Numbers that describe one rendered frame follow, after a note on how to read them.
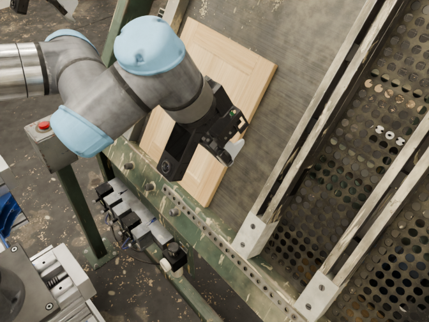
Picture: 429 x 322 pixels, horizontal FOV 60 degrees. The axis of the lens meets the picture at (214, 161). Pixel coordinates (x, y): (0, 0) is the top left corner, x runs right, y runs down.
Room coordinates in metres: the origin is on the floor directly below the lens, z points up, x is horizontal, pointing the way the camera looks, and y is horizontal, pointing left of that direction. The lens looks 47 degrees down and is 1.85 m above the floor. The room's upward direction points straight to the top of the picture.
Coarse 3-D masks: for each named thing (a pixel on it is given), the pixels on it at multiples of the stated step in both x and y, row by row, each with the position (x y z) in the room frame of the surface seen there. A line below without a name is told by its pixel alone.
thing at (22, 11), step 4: (12, 0) 0.94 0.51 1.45; (16, 0) 0.93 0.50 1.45; (20, 0) 0.93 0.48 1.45; (24, 0) 0.93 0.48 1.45; (28, 0) 0.94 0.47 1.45; (12, 4) 0.93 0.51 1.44; (16, 4) 0.93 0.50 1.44; (20, 4) 0.92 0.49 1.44; (24, 4) 0.93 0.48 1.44; (12, 8) 0.93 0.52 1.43; (16, 8) 0.92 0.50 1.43; (20, 8) 0.92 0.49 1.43; (24, 8) 0.93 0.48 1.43; (16, 12) 0.92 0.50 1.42; (20, 12) 0.92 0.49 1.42; (24, 12) 0.93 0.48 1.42
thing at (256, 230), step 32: (384, 0) 0.80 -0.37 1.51; (352, 32) 0.76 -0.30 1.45; (384, 32) 0.75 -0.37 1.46; (352, 64) 0.71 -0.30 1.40; (320, 96) 0.70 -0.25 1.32; (352, 96) 0.72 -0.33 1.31; (320, 128) 0.65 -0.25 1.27; (288, 160) 0.64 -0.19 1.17; (288, 192) 0.59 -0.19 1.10; (256, 224) 0.56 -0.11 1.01
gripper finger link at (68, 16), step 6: (60, 0) 0.99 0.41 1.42; (66, 0) 1.00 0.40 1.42; (72, 0) 1.01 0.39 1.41; (54, 6) 0.97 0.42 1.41; (66, 6) 1.00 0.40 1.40; (72, 6) 1.01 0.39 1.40; (60, 12) 0.98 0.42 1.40; (72, 12) 1.01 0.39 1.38; (66, 18) 0.99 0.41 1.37; (72, 18) 1.00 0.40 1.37
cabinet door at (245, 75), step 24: (192, 24) 1.12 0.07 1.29; (192, 48) 1.07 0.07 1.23; (216, 48) 1.02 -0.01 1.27; (240, 48) 0.97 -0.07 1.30; (216, 72) 0.97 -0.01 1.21; (240, 72) 0.92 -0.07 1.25; (264, 72) 0.87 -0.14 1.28; (240, 96) 0.87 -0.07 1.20; (168, 120) 0.97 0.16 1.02; (144, 144) 0.97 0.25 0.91; (192, 168) 0.81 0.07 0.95; (216, 168) 0.77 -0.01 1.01; (192, 192) 0.75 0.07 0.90
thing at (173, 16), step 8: (176, 0) 1.19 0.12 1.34; (184, 0) 1.19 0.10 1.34; (168, 8) 1.19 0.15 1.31; (176, 8) 1.17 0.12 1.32; (184, 8) 1.19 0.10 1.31; (168, 16) 1.18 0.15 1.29; (176, 16) 1.17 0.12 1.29; (176, 24) 1.17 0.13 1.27; (176, 32) 1.17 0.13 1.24; (136, 128) 1.02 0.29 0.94; (128, 136) 1.01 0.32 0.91; (136, 136) 1.02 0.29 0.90
